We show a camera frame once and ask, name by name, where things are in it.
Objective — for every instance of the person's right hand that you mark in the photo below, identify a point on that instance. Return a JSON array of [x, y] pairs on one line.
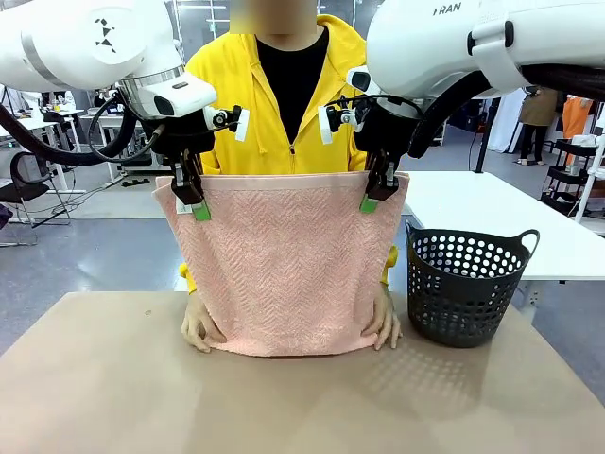
[[196, 326]]

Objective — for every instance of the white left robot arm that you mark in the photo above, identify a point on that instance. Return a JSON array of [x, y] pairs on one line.
[[71, 38]]

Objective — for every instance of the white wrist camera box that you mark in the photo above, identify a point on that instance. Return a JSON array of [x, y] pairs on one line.
[[361, 80], [186, 97]]

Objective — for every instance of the white table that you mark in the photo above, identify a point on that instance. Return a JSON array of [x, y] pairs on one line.
[[472, 208]]

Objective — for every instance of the orange garment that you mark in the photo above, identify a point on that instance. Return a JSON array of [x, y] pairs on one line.
[[574, 118]]

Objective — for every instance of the black perforated plastic basket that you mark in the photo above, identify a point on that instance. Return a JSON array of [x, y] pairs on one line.
[[463, 293]]

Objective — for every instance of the person in brown coat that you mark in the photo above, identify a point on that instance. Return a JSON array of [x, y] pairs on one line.
[[539, 118]]

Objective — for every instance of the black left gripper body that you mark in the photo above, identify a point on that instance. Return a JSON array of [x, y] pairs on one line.
[[189, 134]]

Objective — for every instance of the person's left hand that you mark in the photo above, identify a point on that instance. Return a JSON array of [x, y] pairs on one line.
[[385, 324]]

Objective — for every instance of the person in yellow hoodie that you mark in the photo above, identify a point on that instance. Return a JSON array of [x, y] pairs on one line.
[[264, 118]]

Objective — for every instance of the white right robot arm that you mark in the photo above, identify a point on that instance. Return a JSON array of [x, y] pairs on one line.
[[425, 47]]

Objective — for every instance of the right gripper small camera bracket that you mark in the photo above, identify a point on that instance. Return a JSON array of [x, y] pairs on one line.
[[335, 120]]

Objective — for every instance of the black office chair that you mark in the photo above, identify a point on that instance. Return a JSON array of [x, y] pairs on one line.
[[23, 186]]

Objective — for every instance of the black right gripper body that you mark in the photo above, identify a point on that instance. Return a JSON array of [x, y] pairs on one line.
[[385, 132]]

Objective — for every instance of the left gripper small camera bracket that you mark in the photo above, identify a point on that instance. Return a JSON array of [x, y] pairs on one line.
[[231, 120]]

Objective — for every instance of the pink terry towel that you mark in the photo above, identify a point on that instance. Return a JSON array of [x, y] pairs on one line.
[[288, 265]]

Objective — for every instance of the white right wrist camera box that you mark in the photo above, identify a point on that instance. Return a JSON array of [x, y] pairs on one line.
[[361, 80]]

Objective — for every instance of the white desk with metal legs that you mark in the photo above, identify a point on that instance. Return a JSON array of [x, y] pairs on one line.
[[111, 118]]

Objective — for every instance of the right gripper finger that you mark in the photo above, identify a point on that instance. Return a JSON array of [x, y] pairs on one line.
[[372, 165], [385, 182]]

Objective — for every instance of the black utility cart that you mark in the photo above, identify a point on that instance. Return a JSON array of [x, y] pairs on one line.
[[567, 170]]

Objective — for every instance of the gripper small camera bracket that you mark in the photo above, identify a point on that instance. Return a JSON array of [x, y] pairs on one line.
[[335, 120], [231, 120]]

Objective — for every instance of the black metal post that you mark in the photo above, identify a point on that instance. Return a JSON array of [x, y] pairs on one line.
[[482, 137]]

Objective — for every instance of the black power strip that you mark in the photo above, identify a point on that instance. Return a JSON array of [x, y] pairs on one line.
[[137, 182]]

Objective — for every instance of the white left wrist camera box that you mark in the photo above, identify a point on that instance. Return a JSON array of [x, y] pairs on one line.
[[186, 97]]

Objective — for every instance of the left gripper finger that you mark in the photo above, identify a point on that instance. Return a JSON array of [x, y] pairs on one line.
[[196, 165], [189, 191]]

